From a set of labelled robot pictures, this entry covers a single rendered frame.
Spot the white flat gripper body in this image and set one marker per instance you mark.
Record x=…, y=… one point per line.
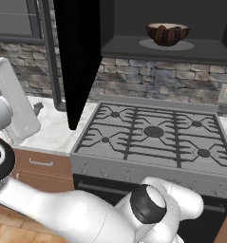
x=18, y=104

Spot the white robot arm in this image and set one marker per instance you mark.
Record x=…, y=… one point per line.
x=70, y=212

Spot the black microwave door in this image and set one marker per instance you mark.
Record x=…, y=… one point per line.
x=78, y=57

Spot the brown wooden cupboard door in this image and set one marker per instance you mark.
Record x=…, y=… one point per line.
x=45, y=186

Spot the black oven door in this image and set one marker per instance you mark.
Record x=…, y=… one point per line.
x=99, y=190

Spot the brown striped bowl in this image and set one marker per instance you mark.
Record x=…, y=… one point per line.
x=167, y=37

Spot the orange sweet potato piece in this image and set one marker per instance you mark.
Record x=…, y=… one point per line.
x=163, y=27

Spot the grey microwave turntable plate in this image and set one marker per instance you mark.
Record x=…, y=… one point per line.
x=181, y=46

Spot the dark eggplant piece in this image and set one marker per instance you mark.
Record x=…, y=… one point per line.
x=176, y=28

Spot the dark grey microwave oven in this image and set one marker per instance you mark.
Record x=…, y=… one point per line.
x=168, y=12

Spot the brown wooden drawer front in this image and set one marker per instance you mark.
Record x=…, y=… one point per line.
x=58, y=171

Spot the grey gas hob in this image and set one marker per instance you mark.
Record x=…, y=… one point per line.
x=156, y=139

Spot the brown wooden cupboard panel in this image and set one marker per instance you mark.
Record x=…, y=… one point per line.
x=226, y=226

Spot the dark grey window frame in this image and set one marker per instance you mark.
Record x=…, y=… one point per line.
x=13, y=19

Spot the white wall socket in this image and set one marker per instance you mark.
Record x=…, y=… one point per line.
x=226, y=94

